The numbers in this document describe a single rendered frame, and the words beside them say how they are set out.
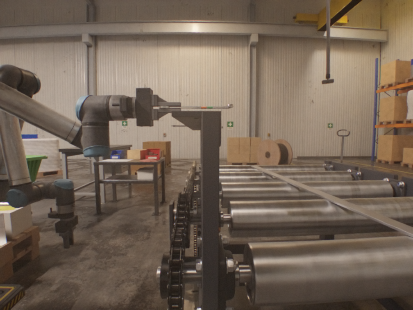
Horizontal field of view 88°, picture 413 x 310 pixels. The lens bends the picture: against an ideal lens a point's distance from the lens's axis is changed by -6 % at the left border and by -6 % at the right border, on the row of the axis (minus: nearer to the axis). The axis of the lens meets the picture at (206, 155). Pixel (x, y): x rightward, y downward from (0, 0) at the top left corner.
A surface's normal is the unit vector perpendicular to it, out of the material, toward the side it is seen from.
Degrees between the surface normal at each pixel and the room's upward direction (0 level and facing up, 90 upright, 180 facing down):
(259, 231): 110
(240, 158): 90
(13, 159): 85
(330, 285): 82
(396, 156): 90
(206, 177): 90
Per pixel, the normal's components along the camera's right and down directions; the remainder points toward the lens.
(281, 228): 0.03, 0.33
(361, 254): 0.02, -0.75
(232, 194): 0.03, -0.25
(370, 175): -1.00, 0.00
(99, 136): 0.61, 0.07
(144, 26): 0.03, 0.08
